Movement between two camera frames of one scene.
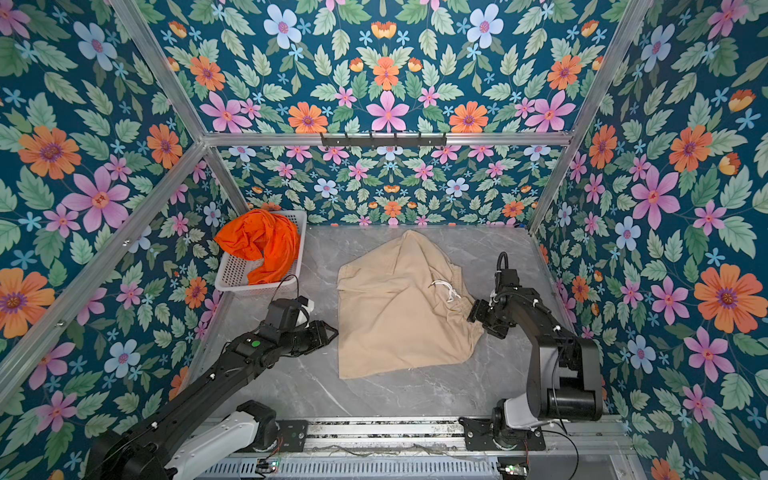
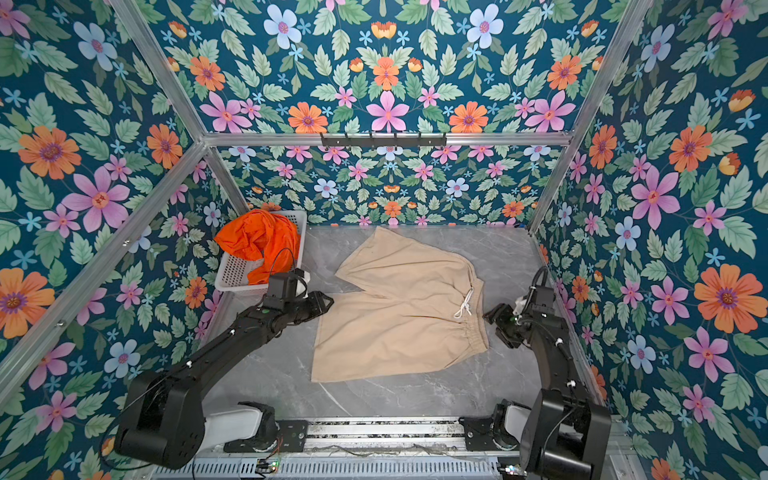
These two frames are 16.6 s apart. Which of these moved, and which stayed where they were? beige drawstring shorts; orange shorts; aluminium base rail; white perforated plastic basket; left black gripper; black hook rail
Moved: left black gripper; beige drawstring shorts
Stayed: black hook rail; orange shorts; white perforated plastic basket; aluminium base rail
